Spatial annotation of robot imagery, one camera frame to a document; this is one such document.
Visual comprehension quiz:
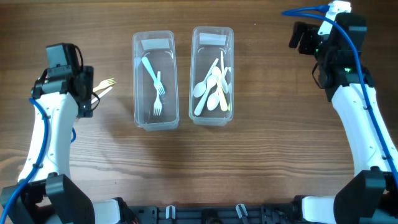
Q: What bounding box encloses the thin white plastic fork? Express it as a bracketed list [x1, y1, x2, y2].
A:
[91, 86, 113, 105]

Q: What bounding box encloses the yellow plastic fork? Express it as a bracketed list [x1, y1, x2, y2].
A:
[93, 78, 116, 92]

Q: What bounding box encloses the thick white plastic fork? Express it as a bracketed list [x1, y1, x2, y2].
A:
[141, 57, 165, 95]

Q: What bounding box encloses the yellow plastic spoon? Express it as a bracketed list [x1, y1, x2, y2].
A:
[212, 67, 228, 111]

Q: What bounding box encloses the thin white spoon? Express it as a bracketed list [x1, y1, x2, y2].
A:
[206, 67, 229, 111]
[220, 51, 228, 94]
[193, 58, 219, 98]

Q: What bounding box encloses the clear white plastic fork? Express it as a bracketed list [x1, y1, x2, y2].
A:
[154, 90, 162, 116]

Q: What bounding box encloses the thick white plastic spoon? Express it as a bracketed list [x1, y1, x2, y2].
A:
[194, 75, 218, 116]

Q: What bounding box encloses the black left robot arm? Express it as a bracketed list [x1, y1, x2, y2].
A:
[1, 43, 135, 223]

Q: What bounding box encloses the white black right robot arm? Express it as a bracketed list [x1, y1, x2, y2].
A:
[286, 5, 397, 223]

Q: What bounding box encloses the left clear plastic container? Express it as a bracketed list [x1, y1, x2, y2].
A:
[132, 30, 179, 131]

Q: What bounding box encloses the clear plastic container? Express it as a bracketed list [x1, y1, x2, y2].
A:
[189, 26, 234, 126]
[132, 30, 179, 131]

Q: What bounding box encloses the right clear plastic container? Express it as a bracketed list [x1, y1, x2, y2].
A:
[189, 26, 234, 126]

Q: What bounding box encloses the left blue cable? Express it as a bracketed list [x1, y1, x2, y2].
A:
[0, 98, 77, 224]

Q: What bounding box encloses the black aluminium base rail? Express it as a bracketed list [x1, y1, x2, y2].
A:
[129, 204, 293, 224]

